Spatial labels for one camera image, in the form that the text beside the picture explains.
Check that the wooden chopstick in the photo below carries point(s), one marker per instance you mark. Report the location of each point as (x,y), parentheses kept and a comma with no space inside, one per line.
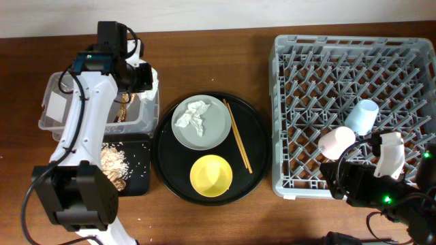
(249,165)
(236,135)

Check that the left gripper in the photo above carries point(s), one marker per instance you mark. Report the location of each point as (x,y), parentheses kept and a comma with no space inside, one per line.
(146,83)

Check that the grey plate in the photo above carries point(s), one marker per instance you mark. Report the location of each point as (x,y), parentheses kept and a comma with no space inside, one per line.
(216,124)

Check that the round black tray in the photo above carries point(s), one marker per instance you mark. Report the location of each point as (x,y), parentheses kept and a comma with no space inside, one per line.
(173,161)

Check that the blue cup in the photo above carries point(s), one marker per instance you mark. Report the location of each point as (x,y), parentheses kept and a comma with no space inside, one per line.
(362,117)

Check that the pink cup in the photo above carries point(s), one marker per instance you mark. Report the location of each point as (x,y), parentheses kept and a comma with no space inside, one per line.
(334,143)

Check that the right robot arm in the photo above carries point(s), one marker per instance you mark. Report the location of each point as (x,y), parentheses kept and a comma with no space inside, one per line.
(396,200)

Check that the yellow bowl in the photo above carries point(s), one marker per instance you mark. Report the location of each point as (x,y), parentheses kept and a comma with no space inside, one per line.
(211,176)

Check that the food scraps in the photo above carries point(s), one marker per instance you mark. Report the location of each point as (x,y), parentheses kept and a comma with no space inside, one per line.
(114,165)

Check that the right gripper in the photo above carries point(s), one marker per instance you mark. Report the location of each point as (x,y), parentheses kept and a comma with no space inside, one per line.
(360,173)

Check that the brown coffee sachet wrapper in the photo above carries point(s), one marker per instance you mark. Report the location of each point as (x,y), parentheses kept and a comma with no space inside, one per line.
(126,99)

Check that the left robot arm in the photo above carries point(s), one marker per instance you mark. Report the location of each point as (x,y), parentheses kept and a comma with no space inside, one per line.
(72,188)

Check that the white napkin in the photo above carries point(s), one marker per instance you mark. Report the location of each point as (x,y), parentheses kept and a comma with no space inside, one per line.
(151,94)

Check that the clear plastic bin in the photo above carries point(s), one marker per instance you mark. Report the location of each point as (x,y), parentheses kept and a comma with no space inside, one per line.
(142,115)

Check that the grey dishwasher rack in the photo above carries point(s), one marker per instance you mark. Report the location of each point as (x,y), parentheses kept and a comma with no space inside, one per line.
(315,81)

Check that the small white tissue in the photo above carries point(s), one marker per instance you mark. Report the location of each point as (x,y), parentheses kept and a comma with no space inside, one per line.
(192,116)

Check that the black rectangular tray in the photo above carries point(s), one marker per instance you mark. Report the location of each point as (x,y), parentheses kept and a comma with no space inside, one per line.
(136,148)

